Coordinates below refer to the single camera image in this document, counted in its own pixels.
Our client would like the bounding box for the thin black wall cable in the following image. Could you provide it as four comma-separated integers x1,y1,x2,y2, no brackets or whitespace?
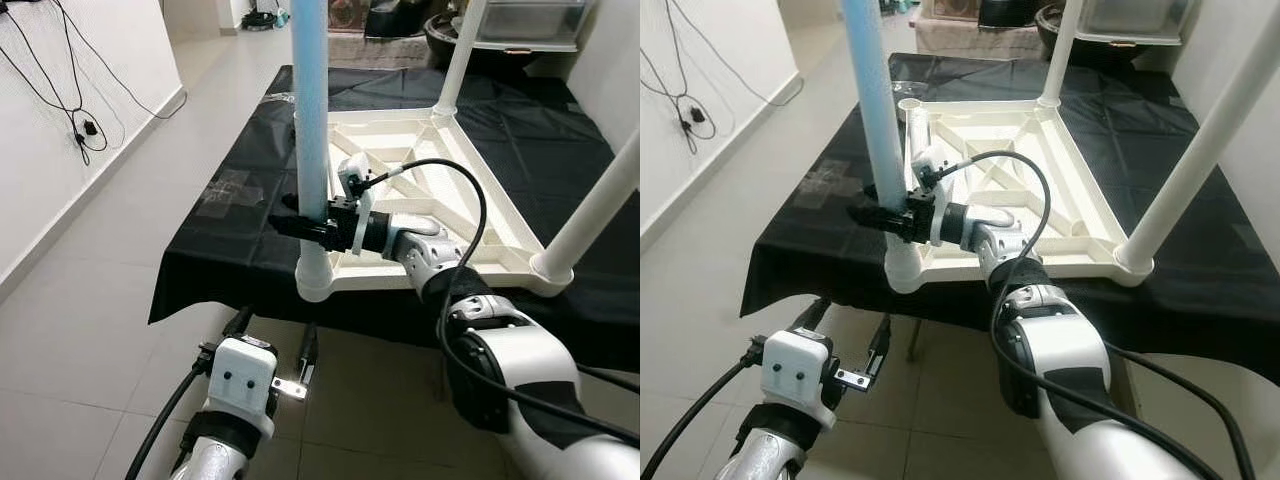
0,0,186,166
640,0,801,156

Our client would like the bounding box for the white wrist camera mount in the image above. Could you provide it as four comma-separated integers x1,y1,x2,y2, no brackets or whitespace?
762,328,836,426
338,155,376,256
915,145,956,246
210,337,279,436

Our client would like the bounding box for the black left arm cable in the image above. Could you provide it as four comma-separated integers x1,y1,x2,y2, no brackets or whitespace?
125,345,216,480
640,340,771,480

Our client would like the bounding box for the black round basin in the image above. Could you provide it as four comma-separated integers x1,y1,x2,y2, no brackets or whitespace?
425,10,476,63
1035,3,1086,56

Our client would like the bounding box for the clear plastic storage box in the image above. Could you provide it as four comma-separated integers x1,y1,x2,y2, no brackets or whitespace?
475,0,591,53
1075,0,1196,46

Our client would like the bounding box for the black robot tether cable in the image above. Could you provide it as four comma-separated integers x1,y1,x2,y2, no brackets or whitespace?
575,362,641,393
1105,340,1256,480

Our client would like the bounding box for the beige cloth covered bench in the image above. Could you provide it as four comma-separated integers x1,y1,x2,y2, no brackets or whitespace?
915,18,1046,59
328,30,441,69

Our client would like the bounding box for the white plastic children table top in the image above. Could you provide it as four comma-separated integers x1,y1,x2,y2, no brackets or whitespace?
885,95,1159,296
293,100,576,303

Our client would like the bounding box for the black plastic bag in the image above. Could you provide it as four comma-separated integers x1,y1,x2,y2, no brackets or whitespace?
978,0,1041,29
365,0,436,41

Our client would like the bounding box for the black tablecloth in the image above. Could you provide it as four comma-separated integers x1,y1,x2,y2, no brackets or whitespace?
148,65,641,373
740,52,1280,386

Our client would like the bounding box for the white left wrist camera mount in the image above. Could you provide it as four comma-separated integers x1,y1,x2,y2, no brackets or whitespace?
210,337,279,436
762,328,836,426

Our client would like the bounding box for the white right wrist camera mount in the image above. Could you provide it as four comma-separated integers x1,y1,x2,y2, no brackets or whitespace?
338,155,376,256
915,145,956,246

